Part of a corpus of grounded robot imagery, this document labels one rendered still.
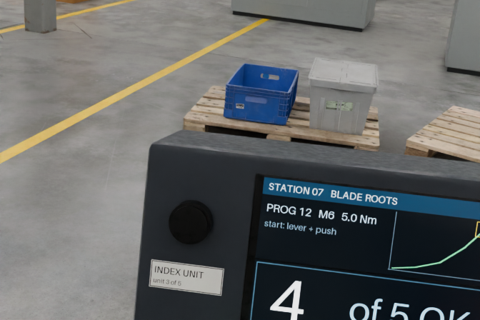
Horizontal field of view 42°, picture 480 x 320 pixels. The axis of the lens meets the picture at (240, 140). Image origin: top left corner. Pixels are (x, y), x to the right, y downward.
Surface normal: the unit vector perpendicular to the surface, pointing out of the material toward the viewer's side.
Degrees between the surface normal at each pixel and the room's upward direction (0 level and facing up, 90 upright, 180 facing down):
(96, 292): 0
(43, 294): 0
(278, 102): 90
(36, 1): 90
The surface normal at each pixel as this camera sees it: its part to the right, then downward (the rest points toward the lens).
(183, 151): -0.03, -0.29
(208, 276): -0.07, 0.10
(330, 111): -0.20, 0.42
